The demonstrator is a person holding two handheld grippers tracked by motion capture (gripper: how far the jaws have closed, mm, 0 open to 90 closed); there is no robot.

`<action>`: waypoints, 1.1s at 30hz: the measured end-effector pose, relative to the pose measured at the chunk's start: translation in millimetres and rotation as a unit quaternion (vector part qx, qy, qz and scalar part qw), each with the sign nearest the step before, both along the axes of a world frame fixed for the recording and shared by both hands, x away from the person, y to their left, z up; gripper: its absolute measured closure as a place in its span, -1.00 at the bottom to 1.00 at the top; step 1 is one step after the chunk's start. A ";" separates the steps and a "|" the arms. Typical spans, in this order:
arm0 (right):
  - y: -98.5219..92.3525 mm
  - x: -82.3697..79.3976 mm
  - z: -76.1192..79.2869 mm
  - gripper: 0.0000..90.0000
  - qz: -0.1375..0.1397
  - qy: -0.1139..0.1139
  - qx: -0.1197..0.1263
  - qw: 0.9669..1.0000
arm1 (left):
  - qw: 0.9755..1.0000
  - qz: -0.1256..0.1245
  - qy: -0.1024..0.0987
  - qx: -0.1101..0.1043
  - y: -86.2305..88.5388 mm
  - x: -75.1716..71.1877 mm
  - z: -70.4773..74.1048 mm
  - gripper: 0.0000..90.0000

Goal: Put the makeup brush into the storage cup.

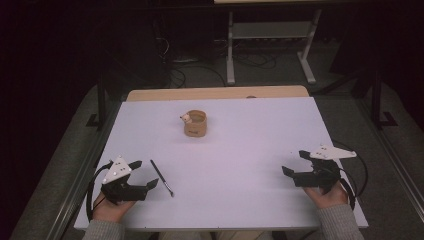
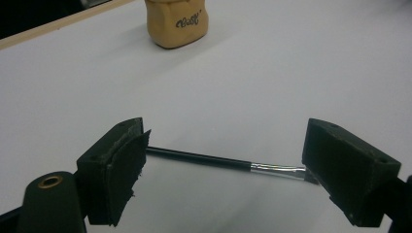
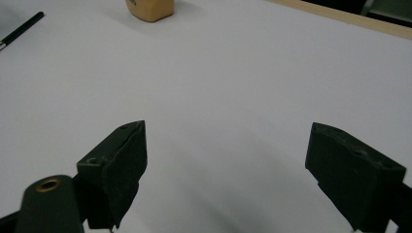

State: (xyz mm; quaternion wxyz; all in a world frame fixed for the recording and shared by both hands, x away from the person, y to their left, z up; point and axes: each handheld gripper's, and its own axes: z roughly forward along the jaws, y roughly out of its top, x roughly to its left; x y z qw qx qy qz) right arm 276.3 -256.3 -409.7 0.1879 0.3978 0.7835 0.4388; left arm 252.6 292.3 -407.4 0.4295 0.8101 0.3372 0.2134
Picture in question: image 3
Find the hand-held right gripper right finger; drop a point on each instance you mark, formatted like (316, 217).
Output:
(350, 181)

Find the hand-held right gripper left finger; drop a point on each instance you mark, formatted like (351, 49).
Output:
(116, 174)

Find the tan wooden block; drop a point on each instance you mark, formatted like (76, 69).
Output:
(150, 9)

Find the black pen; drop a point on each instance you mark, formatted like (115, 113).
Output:
(20, 30)

